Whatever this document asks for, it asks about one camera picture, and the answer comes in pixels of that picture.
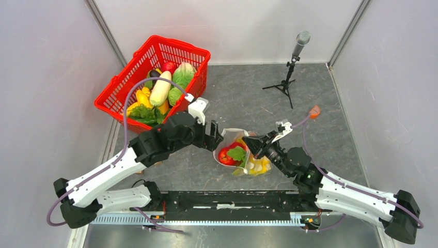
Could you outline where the silver microphone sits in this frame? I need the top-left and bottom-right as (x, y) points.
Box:
(292, 30), (310, 57)

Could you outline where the white radish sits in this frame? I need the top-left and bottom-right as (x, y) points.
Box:
(149, 80), (171, 106)

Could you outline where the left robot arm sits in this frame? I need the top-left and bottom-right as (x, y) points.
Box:
(54, 112), (224, 229)

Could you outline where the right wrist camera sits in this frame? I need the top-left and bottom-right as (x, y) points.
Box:
(272, 119), (293, 142)

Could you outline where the green leafy lettuce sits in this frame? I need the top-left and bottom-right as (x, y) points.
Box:
(129, 104), (166, 127)

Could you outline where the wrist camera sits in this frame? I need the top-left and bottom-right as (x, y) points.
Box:
(272, 119), (293, 142)
(184, 94), (209, 126)

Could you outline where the black microphone tripod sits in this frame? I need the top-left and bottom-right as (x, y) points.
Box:
(262, 55), (301, 109)

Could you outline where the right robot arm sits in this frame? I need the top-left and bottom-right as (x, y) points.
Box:
(243, 131), (422, 244)

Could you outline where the round green cabbage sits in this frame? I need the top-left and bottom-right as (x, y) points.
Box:
(167, 87), (184, 106)

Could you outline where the napa cabbage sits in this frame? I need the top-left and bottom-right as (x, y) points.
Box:
(172, 62), (197, 88)

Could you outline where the red apple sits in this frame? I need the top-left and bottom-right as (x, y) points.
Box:
(217, 147), (238, 166)

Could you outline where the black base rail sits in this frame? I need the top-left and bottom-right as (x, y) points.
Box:
(141, 190), (320, 221)

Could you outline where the aluminium frame rail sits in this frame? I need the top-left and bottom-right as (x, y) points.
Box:
(67, 190), (399, 248)

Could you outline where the red plastic shopping basket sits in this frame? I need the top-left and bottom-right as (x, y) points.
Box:
(94, 35), (211, 123)

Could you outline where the clear polka dot zip bag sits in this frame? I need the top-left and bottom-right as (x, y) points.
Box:
(213, 128), (273, 176)

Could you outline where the dark purple eggplant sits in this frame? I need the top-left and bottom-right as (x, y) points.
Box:
(148, 70), (161, 79)

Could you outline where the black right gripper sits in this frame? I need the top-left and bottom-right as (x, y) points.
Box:
(242, 130), (292, 178)

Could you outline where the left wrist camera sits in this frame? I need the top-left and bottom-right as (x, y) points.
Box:
(184, 94), (209, 126)

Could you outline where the orange small block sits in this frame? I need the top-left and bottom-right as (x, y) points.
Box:
(308, 105), (321, 119)

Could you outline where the yellow banana bunch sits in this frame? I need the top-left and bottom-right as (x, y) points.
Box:
(232, 137), (272, 176)

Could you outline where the yellow bell pepper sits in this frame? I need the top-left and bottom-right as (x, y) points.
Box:
(127, 87), (170, 116)

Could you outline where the orange carrot with leaves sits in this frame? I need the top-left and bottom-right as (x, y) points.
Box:
(228, 142), (247, 167)

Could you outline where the red tomato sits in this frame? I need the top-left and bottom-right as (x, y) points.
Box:
(160, 61), (178, 74)

